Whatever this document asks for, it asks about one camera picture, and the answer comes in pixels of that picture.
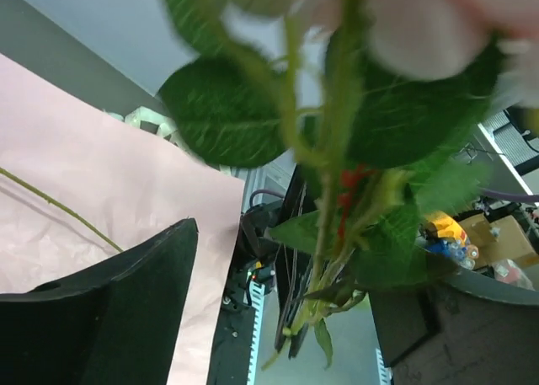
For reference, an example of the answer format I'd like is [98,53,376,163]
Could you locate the cream printed ribbon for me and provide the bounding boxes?
[106,106,184,148]

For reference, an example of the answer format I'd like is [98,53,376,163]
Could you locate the pink wrapping paper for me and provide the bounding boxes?
[1,57,243,384]

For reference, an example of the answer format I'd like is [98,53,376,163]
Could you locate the cardboard boxes in background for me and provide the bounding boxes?
[459,214,538,291]

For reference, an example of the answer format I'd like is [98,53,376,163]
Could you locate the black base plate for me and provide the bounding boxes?
[205,161,321,385]

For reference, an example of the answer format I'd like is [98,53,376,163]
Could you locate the mixed artificial flower bunch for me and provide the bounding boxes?
[1,168,123,253]

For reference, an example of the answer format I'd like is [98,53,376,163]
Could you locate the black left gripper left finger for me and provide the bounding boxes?
[1,218,198,385]

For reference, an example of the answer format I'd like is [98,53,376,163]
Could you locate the grey slotted cable duct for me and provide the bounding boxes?
[246,279,265,385]

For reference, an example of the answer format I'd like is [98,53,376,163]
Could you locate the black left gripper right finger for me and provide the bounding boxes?
[369,270,538,385]

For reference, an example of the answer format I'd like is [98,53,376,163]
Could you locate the deep pink rose stem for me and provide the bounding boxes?
[158,0,538,359]

